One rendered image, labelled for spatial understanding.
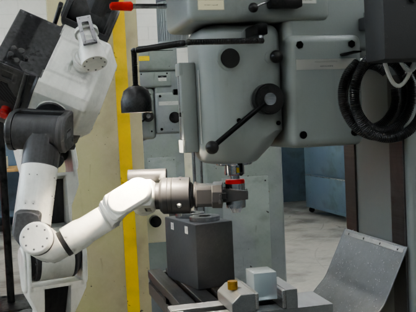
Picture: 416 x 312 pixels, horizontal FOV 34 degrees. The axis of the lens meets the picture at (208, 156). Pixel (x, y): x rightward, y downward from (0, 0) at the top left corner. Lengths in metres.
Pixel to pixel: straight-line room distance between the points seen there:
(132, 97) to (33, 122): 0.31
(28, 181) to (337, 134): 0.74
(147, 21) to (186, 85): 9.29
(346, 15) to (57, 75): 0.74
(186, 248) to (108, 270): 1.41
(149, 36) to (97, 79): 9.01
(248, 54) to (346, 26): 0.25
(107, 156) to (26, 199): 1.66
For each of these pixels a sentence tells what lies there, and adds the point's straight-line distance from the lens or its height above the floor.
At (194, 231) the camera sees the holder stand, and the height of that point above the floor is 1.10.
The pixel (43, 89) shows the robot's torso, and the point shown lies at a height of 1.51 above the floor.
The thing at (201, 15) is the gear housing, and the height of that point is 1.64.
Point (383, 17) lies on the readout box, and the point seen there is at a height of 1.60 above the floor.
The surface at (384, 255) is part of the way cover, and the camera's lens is 1.76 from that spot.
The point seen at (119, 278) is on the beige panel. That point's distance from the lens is 3.41.
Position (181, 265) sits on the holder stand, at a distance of 2.06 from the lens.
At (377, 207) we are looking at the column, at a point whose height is 1.17.
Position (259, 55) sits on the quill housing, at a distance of 1.58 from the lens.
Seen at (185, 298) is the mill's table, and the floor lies 0.94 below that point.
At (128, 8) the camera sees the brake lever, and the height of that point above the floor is 1.69.
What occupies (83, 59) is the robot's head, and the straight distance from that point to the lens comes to 1.77.
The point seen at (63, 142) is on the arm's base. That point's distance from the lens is 1.72.
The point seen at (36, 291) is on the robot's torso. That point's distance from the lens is 2.19.
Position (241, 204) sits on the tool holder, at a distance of 1.65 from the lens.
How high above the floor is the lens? 1.41
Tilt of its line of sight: 3 degrees down
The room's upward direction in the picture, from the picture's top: 3 degrees counter-clockwise
